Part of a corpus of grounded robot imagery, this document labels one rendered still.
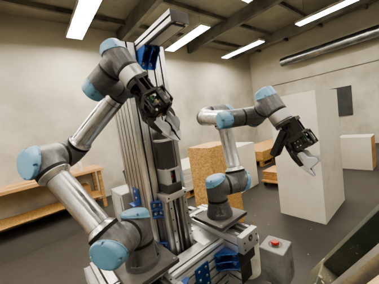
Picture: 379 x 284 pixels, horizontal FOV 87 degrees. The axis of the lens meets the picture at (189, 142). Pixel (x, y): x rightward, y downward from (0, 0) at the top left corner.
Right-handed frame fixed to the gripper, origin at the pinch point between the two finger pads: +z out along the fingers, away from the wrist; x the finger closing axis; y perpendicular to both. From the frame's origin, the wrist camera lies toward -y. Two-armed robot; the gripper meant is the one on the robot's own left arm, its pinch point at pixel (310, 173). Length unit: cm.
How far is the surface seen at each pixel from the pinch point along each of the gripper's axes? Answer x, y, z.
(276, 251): 6.2, -38.3, 27.8
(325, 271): 10.7, -23.3, 39.6
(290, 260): 13, -39, 36
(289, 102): 203, -73, -72
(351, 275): -9.1, -2.0, 29.4
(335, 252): 13.7, -16.5, 33.7
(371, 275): -8.5, 2.9, 29.4
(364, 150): 470, -111, 47
